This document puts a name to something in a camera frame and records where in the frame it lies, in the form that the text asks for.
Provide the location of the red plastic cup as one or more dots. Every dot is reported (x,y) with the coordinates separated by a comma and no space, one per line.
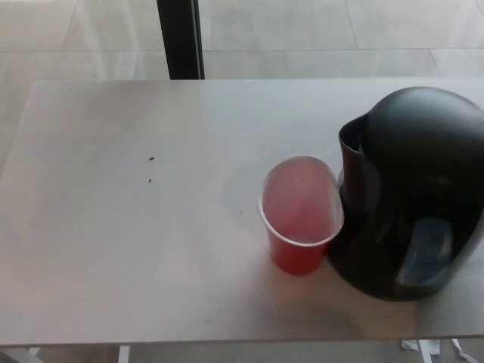
(295,255)

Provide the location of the white paper scrap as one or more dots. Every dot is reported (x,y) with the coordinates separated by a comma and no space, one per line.
(431,349)
(408,344)
(460,349)

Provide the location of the black electric kettle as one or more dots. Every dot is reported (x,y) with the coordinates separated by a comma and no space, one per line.
(412,159)

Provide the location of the black vertical post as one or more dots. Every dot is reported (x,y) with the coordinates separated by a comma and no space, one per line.
(179,38)

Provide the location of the white slanted table strut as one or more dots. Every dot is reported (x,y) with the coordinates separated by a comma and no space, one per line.
(17,355)

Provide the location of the white table leg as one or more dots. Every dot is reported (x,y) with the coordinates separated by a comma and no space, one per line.
(124,355)

